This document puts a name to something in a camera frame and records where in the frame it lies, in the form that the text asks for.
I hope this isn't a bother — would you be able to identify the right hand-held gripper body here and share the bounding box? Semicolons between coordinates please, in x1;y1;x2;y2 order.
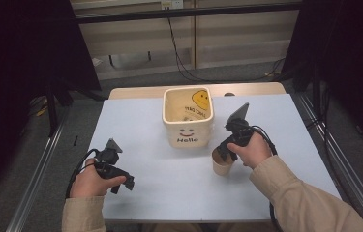
225;102;255;147

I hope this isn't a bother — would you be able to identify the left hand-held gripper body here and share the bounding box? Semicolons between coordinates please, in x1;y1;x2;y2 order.
93;137;129;182

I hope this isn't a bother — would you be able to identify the brown paper cup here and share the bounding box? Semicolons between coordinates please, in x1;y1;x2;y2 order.
211;147;237;177

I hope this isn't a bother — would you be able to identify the cream smiley face bin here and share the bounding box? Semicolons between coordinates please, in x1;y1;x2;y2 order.
162;86;215;150

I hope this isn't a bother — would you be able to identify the person's right hand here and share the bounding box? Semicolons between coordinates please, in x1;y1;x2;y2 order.
227;131;273;170

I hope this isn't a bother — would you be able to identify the person's left hand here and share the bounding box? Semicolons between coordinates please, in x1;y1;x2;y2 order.
69;166;127;198

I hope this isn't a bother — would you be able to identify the pale blue table mat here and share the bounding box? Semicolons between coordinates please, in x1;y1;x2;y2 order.
89;93;342;224

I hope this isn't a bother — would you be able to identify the packet with yellow smiley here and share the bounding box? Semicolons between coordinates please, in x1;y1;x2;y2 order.
181;89;211;122

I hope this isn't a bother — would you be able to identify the black metal stand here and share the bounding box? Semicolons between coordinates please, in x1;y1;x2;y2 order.
45;81;106;138

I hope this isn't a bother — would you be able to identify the black curtain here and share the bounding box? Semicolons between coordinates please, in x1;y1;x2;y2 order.
0;0;102;207
281;0;363;159

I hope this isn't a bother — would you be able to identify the right hand-held gripper cable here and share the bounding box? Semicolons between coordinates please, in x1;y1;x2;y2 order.
251;125;284;232

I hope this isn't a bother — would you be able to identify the hand-held gripper cable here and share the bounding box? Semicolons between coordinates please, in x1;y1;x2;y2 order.
251;125;284;232
65;148;102;199

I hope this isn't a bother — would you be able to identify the left hand-held gripper cable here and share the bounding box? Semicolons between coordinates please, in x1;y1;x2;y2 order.
65;148;102;199

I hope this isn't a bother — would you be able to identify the metal floor rail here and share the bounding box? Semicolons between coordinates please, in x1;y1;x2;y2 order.
5;107;71;232
297;92;363;232

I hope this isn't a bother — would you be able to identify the black wall cable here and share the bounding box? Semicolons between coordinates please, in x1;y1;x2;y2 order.
166;14;287;84

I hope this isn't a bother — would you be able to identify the white wall socket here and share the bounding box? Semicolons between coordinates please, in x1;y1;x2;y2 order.
161;0;184;11

